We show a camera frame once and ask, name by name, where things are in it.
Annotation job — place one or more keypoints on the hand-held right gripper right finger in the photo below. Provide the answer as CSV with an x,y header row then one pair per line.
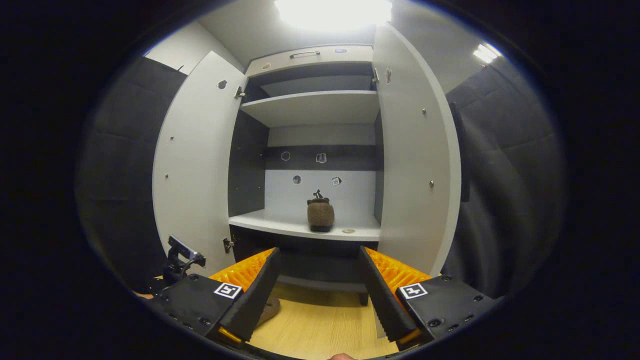
x,y
382,295

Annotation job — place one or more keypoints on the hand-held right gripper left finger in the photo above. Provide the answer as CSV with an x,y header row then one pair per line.
x,y
257,292

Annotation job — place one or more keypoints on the brown fuzzy shoe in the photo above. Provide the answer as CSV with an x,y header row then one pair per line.
x,y
270,310
320,215

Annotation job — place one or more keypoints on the grey shoe cabinet door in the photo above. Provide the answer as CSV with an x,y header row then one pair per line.
x,y
195,175
415,165

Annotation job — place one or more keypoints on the grey shoe cabinet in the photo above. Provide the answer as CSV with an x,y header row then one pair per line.
x,y
310,107

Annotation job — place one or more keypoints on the metal door hinge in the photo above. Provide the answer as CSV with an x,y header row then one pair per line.
x,y
227,245
239,92
375,76

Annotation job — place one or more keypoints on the black backdrop cloth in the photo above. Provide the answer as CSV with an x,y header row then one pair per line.
x,y
510,190

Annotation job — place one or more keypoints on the small ceiling light panel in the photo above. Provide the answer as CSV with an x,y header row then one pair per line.
x,y
486,53

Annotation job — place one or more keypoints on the large ceiling light panel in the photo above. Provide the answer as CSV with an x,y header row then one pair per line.
x,y
332,12

